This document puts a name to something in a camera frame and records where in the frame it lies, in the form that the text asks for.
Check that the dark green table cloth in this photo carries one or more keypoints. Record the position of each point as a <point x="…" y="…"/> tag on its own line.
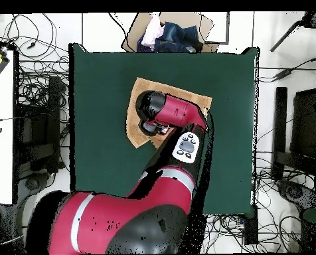
<point x="107" y="172"/>

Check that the dark blue jeans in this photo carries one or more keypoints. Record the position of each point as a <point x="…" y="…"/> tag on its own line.
<point x="179" y="37"/>

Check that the black rectangular box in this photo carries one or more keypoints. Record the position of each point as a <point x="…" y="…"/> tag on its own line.
<point x="251" y="228"/>

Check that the pale pink garment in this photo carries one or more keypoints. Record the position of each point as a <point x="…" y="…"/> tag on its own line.
<point x="151" y="32"/>

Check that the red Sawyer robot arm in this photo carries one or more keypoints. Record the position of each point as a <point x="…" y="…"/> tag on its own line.
<point x="179" y="111"/>

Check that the tan terry towel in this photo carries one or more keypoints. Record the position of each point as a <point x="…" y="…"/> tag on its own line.
<point x="143" y="86"/>

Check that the black chair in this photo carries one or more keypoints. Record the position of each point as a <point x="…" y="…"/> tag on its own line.
<point x="53" y="106"/>
<point x="281" y="119"/>

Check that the white desk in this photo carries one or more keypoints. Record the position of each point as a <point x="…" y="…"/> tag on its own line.
<point x="0" y="159"/>

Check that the cardboard box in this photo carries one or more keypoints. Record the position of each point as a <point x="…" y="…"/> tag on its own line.
<point x="179" y="17"/>

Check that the dark metal frame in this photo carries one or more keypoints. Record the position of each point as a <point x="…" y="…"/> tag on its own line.
<point x="227" y="26"/>

